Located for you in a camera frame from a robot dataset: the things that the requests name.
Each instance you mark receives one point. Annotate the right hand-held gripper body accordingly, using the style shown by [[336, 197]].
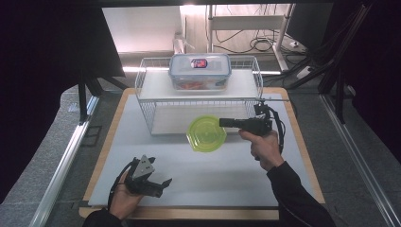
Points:
[[260, 124]]

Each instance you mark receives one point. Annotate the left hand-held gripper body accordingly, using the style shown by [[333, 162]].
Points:
[[143, 184]]

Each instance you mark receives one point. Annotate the green round plastic container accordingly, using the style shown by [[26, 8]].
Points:
[[205, 134]]

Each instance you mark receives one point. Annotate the clear rectangular container blue lid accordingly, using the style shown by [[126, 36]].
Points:
[[200, 71]]

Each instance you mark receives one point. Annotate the person's right hand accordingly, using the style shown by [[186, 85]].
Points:
[[265, 149]]

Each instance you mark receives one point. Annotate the person's left hand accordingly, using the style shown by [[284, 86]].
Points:
[[123, 201]]

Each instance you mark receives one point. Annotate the pale grey table mat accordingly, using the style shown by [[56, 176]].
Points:
[[205, 179]]

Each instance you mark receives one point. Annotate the white flat power strip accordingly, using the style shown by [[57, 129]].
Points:
[[304, 72]]

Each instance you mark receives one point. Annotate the small white adapter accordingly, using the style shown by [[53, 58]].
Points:
[[293, 44]]

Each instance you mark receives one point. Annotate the black metal stand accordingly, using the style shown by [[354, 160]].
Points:
[[83, 97]]

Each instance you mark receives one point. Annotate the black monitor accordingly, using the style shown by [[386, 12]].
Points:
[[310, 25]]

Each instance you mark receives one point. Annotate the black rectangular floor frame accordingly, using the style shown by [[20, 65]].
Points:
[[92, 136]]

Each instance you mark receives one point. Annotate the aluminium rail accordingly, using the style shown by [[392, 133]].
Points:
[[359, 157], [63, 164]]

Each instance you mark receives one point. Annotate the white metal desk frame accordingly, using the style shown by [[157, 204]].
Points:
[[246, 22]]

